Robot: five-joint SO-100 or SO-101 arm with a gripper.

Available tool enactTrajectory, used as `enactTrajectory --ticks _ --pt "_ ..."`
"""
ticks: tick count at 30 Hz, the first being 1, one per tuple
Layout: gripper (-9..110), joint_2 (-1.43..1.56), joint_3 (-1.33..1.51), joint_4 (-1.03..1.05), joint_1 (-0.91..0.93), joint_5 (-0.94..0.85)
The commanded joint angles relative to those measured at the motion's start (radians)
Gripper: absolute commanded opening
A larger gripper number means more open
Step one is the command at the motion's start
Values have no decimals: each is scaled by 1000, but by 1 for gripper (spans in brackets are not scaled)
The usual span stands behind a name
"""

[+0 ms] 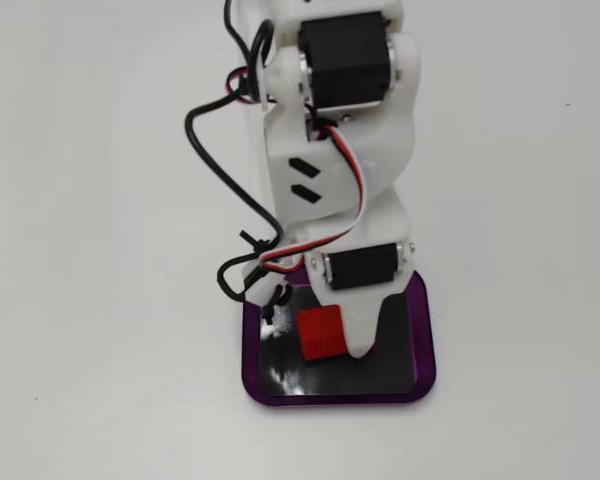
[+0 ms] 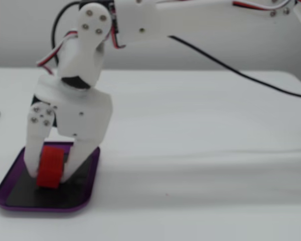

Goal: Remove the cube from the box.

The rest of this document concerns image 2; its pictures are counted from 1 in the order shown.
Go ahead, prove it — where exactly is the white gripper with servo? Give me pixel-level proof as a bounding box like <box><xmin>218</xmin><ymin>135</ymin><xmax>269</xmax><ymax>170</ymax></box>
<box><xmin>25</xmin><ymin>75</ymin><xmax>114</xmax><ymax>183</ymax></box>

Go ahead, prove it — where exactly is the red studded block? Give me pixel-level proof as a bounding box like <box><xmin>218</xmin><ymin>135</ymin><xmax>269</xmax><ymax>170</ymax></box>
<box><xmin>36</xmin><ymin>146</ymin><xmax>65</xmax><ymax>189</ymax></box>

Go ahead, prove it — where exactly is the purple metal tray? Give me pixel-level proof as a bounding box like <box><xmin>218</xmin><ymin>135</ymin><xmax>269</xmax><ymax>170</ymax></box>
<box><xmin>0</xmin><ymin>142</ymin><xmax>101</xmax><ymax>214</ymax></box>

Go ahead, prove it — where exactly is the red white black servo wire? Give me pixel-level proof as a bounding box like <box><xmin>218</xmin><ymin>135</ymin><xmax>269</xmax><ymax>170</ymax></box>
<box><xmin>37</xmin><ymin>30</ymin><xmax>79</xmax><ymax>75</ymax></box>
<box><xmin>232</xmin><ymin>0</ymin><xmax>301</xmax><ymax>14</ymax></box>
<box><xmin>107</xmin><ymin>4</ymin><xmax>126</xmax><ymax>50</ymax></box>

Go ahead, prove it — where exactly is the black cable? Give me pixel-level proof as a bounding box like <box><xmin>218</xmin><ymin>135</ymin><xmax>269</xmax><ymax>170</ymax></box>
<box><xmin>51</xmin><ymin>0</ymin><xmax>301</xmax><ymax>99</ymax></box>

